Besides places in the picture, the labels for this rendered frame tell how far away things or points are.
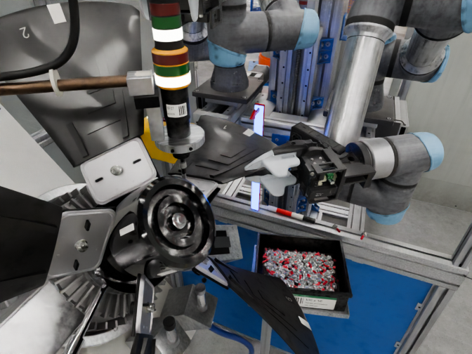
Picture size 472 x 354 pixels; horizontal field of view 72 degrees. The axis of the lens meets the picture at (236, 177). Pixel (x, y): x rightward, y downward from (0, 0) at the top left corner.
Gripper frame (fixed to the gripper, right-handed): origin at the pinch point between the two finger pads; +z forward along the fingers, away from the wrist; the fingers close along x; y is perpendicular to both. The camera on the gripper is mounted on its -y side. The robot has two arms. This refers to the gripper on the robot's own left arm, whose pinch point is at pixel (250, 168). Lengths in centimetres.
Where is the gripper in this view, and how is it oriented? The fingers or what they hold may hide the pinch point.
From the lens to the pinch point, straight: 57.1
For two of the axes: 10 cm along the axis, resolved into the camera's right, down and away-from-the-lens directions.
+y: 2.4, 6.5, -7.2
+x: -0.2, 7.5, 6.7
